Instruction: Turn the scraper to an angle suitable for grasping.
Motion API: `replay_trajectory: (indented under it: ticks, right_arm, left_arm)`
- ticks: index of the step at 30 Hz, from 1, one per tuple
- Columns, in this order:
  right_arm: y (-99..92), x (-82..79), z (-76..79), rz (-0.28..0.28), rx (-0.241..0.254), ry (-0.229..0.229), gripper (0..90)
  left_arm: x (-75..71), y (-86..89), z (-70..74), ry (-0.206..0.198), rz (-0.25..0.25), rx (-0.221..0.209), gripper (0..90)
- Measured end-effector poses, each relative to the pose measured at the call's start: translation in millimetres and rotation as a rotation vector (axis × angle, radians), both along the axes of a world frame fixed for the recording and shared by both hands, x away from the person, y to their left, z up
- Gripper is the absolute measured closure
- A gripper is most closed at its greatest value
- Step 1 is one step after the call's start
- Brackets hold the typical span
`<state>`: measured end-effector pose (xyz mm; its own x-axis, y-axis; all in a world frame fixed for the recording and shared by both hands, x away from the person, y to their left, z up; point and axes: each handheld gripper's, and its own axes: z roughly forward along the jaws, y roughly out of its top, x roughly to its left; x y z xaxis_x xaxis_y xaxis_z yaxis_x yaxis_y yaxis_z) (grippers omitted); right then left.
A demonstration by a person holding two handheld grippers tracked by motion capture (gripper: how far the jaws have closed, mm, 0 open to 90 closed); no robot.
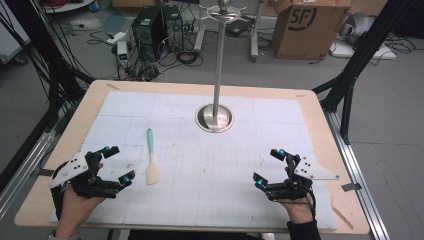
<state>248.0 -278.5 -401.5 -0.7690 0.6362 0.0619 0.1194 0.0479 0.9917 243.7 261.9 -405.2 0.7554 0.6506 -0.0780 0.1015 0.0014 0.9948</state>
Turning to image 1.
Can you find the person's dark clothing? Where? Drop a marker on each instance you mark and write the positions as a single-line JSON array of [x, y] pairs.
[[193, 235]]

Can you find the black metal frame post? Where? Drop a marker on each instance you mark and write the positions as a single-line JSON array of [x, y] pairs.
[[50, 60], [360, 56]]

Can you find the grey tape piece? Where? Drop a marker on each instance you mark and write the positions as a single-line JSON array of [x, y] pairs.
[[351, 187]]

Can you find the grey rounded appliance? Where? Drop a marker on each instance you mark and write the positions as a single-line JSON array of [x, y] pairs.
[[358, 26]]

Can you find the black laptop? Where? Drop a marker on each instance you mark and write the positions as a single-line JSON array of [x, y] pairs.
[[238, 26]]

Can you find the white power strip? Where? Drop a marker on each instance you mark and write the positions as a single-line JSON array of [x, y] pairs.
[[116, 38]]

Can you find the thin wooden stick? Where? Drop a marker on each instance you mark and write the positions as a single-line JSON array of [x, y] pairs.
[[342, 215]]

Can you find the white device with display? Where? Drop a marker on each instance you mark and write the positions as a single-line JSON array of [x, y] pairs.
[[122, 53]]

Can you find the person's left hand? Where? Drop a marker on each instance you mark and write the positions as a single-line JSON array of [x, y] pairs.
[[75, 210]]

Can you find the steel hanging stand with hooks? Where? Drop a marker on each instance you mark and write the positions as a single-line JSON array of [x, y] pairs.
[[218, 66]]

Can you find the brown cardboard box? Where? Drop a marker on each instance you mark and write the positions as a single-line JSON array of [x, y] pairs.
[[306, 30]]

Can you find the slim black computer tower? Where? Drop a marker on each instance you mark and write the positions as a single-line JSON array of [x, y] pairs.
[[174, 28]]

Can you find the white cabinet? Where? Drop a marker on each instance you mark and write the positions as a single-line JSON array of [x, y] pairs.
[[11, 33]]

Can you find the person's right hand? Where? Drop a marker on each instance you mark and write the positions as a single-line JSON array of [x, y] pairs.
[[300, 210]]

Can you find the dark tape piece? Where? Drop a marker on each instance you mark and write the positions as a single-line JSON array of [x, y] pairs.
[[45, 172]]

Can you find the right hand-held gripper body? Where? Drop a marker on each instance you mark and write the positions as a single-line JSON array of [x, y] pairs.
[[310, 170]]

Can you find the large black computer tower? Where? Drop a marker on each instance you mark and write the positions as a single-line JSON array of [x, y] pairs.
[[148, 33]]

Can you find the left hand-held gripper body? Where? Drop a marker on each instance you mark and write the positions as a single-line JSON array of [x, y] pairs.
[[75, 166]]

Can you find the aluminium rail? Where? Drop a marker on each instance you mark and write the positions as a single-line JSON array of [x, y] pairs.
[[23, 170], [356, 173]]

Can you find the white flat board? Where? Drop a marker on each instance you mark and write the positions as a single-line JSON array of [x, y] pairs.
[[366, 52]]

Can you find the white grid mat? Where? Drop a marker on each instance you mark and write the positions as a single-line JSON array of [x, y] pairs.
[[206, 173]]

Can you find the white stand leg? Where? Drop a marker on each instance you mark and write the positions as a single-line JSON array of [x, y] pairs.
[[199, 36], [255, 40]]

